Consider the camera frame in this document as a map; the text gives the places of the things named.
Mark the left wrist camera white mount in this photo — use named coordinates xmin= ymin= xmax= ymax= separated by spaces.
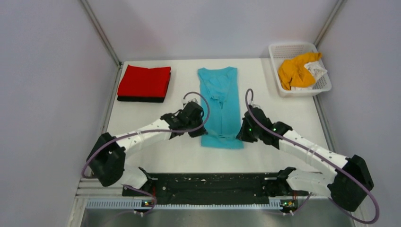
xmin=182 ymin=98 xmax=198 ymax=107

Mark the white plastic basket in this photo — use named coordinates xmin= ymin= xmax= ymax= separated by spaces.
xmin=269 ymin=42 xmax=332 ymax=97

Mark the orange t shirt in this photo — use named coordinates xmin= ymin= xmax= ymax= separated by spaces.
xmin=278 ymin=52 xmax=322 ymax=90

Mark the white cable duct strip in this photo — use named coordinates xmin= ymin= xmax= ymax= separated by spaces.
xmin=86 ymin=198 xmax=282 ymax=210

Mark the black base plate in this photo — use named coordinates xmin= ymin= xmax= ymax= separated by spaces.
xmin=140 ymin=173 xmax=308 ymax=205

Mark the white t shirt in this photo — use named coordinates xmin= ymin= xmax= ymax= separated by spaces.
xmin=304 ymin=61 xmax=328 ymax=82

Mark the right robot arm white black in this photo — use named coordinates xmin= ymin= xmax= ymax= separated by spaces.
xmin=237 ymin=105 xmax=374 ymax=211

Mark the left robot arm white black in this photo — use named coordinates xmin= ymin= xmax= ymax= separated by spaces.
xmin=85 ymin=101 xmax=207 ymax=195

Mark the teal t shirt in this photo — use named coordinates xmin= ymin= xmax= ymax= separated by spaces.
xmin=197 ymin=67 xmax=244 ymax=149

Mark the folded red t shirt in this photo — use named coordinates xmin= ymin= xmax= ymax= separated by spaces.
xmin=117 ymin=65 xmax=171 ymax=98

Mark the folded black t shirt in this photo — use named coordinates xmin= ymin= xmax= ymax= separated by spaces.
xmin=117 ymin=72 xmax=172 ymax=103

